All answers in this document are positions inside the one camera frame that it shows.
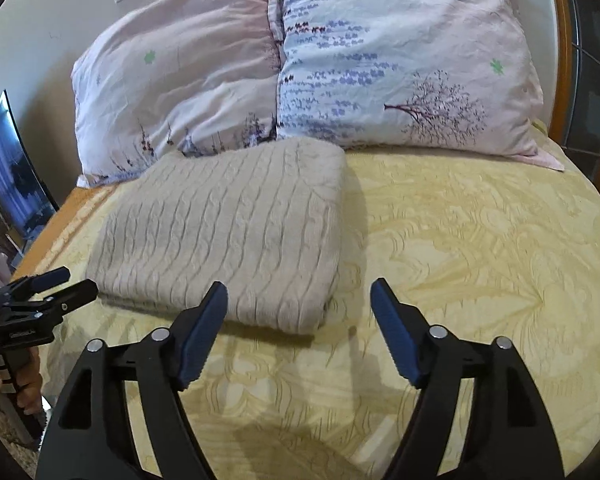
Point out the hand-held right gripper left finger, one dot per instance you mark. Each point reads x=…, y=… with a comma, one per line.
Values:
x=202, y=332

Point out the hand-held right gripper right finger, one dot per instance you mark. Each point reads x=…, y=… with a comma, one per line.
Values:
x=395, y=332

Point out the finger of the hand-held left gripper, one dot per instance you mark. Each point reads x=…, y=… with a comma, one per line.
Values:
x=40, y=280
x=72, y=297

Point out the person's left hand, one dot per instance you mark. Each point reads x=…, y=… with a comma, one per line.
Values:
x=25, y=390

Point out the yellow orange patterned bedsheet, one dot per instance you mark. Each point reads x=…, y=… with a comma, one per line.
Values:
x=455, y=270

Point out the flat screen television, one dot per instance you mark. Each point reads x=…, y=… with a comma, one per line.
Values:
x=17, y=180

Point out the pink floral pillow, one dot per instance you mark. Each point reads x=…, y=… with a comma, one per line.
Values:
x=180, y=85

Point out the blue floral tree-print pillow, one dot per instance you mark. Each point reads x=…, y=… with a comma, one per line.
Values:
x=405, y=60

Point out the wooden bed headboard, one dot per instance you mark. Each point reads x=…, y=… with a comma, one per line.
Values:
x=557, y=60

